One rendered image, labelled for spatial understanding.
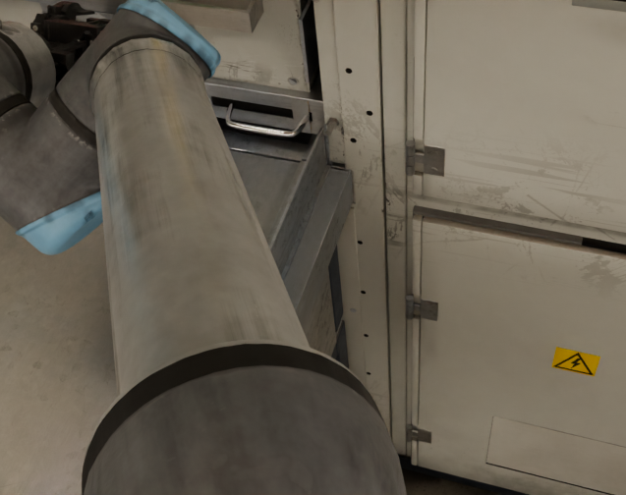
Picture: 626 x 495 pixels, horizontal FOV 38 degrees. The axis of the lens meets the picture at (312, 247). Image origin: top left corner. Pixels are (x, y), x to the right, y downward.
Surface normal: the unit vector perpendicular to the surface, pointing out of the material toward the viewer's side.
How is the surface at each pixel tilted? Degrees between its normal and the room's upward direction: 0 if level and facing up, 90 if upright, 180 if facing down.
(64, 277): 0
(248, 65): 90
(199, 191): 28
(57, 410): 0
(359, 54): 90
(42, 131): 35
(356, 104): 90
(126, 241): 47
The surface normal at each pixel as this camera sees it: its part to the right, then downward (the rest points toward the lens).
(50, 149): -0.18, 0.11
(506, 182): -0.30, 0.76
